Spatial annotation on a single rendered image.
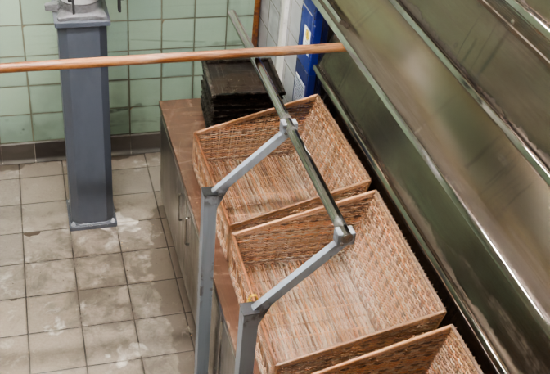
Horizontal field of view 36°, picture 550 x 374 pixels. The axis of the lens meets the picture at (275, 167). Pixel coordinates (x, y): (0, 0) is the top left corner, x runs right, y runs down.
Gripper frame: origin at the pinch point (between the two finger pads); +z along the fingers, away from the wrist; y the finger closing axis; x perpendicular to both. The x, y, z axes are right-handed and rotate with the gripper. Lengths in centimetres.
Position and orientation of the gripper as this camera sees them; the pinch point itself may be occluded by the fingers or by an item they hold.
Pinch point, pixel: (96, 7)
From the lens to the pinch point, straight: 263.7
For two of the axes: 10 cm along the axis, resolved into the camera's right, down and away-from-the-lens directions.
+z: -0.8, 8.2, 5.7
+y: -9.6, 0.9, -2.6
